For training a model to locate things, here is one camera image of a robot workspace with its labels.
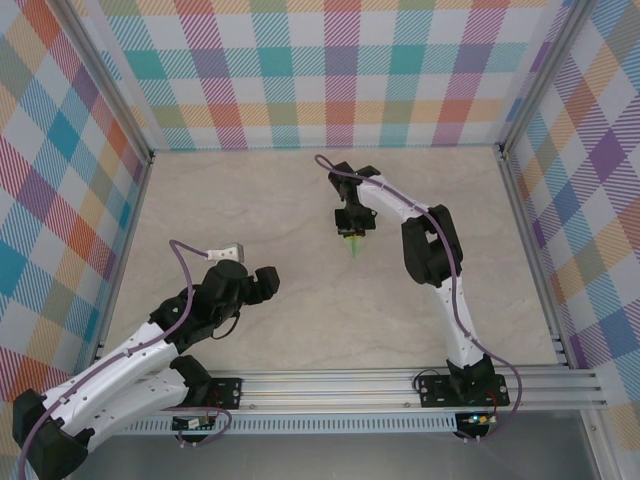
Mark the light green paper sheet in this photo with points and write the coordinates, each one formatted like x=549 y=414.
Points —
x=354 y=249

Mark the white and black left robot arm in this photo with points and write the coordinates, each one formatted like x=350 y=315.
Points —
x=125 y=360

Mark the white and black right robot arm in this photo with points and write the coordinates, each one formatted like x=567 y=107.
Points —
x=430 y=250

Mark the small black circuit board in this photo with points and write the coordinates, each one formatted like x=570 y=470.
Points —
x=192 y=423

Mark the grey metal panel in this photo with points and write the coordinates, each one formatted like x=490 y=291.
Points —
x=325 y=457

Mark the small circuit board green light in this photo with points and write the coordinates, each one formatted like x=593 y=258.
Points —
x=480 y=419

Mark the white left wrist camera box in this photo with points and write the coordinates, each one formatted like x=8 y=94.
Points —
x=227 y=252

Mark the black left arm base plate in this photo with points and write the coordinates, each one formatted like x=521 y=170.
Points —
x=227 y=392

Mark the aluminium table edge rail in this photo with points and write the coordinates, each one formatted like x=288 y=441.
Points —
x=122 y=255
x=532 y=250

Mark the aluminium mounting rail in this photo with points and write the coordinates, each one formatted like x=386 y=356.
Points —
x=330 y=390

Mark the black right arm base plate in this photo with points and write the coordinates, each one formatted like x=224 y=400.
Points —
x=435 y=392

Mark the aluminium frame post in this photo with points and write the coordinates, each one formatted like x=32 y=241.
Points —
x=107 y=85
x=540 y=80

